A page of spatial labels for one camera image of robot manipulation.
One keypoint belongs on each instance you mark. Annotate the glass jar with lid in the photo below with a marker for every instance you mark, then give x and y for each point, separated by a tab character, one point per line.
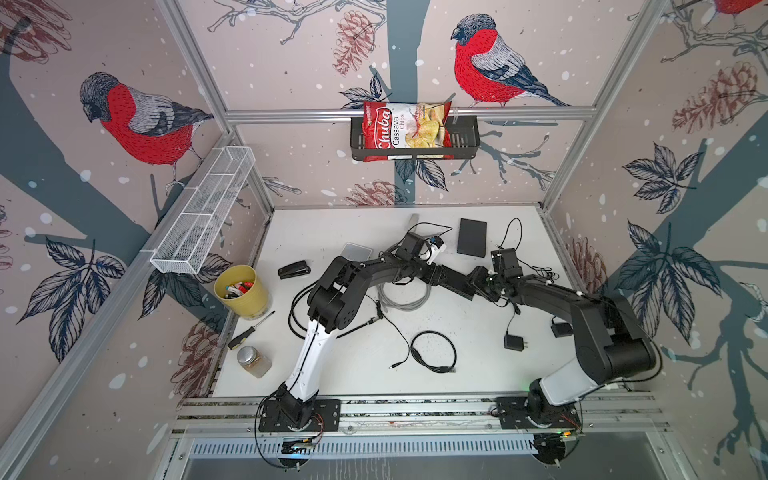
253	361

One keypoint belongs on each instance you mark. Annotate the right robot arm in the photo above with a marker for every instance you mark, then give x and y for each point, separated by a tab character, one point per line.
610	345

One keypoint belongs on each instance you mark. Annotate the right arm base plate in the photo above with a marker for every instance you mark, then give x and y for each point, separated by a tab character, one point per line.
519	413

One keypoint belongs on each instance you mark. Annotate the white small network switch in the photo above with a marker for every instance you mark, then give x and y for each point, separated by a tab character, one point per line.
356	253

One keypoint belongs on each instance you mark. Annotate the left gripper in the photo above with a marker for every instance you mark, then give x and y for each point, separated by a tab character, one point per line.
429	276

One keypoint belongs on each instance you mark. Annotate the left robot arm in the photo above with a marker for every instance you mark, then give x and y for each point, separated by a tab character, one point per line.
333	303

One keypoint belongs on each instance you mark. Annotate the white mesh wall shelf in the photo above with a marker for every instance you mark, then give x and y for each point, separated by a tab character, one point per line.
192	235

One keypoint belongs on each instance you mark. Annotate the black handled screwdriver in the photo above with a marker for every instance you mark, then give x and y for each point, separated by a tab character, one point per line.
238	340

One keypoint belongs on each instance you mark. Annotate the black stapler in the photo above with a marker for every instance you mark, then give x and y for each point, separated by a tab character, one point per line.
293	270

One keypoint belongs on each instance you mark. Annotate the right black power adapter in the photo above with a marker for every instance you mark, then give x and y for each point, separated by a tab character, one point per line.
511	341

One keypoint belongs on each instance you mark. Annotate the yellow cup with markers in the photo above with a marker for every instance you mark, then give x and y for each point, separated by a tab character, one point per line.
240	289

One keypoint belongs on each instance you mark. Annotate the ribbed black network switch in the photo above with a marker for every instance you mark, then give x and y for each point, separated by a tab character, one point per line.
457	283

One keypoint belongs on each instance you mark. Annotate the black wire wall basket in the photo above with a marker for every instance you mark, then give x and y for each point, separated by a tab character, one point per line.
463	132

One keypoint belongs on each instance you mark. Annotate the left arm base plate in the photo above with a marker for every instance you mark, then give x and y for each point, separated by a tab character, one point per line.
283	414

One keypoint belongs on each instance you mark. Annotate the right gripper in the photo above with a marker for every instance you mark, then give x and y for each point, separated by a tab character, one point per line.
475	275

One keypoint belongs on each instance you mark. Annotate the red chips bag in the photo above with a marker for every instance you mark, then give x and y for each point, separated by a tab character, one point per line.
387	126

